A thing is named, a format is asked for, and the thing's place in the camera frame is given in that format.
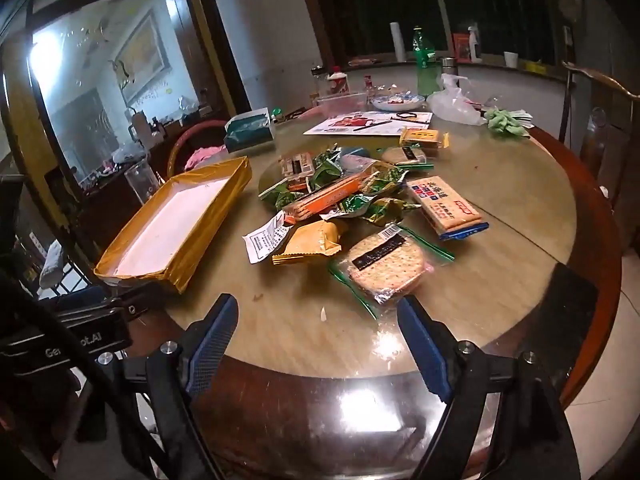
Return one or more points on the green plastic bottle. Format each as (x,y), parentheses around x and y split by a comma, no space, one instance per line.
(425,65)

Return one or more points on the brown white snack packet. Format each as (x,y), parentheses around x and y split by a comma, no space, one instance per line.
(297,165)

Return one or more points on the yellow snack packet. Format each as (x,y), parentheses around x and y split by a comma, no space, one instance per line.
(310,242)

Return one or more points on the clear plastic bag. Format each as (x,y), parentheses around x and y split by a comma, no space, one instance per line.
(452,102)

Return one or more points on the grey blue snack packet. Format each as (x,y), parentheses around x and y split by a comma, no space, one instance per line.
(355,157)

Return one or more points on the yellow cracker packet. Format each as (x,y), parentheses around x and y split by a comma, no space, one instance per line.
(422,137)

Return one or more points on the clear plastic container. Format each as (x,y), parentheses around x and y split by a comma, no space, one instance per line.
(342,100)

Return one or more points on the white printed sachet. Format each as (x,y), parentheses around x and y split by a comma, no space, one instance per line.
(265,242)

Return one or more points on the white spray bottle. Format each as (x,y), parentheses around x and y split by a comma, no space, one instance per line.
(474,42)

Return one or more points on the small red bottle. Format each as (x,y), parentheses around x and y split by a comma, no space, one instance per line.
(369,85)

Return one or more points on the pink cloth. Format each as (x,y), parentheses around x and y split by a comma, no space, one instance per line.
(205,155)

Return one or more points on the wooden chair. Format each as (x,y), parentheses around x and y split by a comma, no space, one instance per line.
(590,77)

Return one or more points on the white kettle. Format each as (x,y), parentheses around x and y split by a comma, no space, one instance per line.
(140,127)

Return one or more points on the pile of green snack packets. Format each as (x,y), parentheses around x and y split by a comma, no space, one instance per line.
(385,177)

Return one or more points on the white cup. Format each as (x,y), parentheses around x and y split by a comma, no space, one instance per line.
(510,59)

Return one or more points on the gold rimmed white tray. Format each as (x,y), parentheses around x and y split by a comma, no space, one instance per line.
(175,220)

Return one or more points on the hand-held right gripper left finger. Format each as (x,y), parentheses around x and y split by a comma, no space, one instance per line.
(215,340)

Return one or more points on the long orange cracker packet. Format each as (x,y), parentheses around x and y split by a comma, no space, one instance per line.
(325,197)

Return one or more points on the framed wall picture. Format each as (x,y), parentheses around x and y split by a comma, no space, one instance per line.
(142,55)

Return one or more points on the clear glass mug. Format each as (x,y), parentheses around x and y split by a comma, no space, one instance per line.
(142,180)

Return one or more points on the printed paper sheet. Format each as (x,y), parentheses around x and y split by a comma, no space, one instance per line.
(345,122)

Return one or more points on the white paper roll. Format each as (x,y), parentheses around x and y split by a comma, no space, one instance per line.
(398,40)

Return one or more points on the green tissue box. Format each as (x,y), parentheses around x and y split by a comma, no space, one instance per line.
(248,132)

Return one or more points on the red round chair back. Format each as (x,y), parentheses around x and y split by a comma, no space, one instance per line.
(186,137)

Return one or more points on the red box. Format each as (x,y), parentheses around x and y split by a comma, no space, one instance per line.
(461,46)

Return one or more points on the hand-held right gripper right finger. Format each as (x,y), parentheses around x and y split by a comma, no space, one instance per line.
(425,350)

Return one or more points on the white red liquor bottle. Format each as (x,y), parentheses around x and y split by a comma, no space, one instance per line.
(337,80)

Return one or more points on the blue orange rectangular cracker packet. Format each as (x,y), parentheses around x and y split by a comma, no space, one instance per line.
(442,205)

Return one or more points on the steel thermos flask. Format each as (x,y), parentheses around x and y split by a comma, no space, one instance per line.
(448,66)

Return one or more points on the glass jar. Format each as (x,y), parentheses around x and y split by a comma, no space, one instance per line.
(317,80)

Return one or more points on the black pen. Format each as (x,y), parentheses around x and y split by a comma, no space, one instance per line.
(372,126)

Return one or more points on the dark wooden sideboard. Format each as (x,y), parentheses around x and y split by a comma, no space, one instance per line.
(100,210)

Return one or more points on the large round cracker packet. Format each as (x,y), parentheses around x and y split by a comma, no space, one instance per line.
(387,265)

